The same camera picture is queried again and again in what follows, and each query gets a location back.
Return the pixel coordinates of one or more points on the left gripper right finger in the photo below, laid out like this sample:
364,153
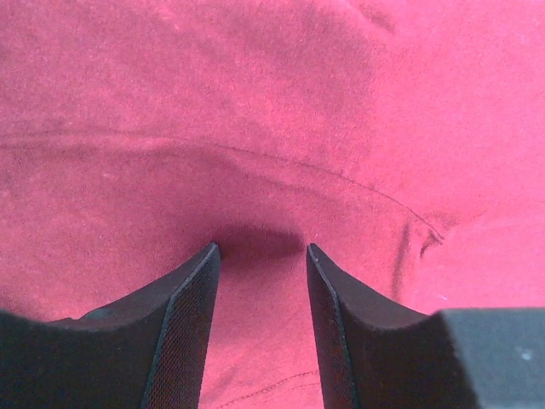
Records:
375,353

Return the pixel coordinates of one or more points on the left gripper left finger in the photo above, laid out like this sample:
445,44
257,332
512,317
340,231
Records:
145,350

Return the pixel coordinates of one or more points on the maroon t shirt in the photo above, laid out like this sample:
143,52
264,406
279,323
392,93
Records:
405,138

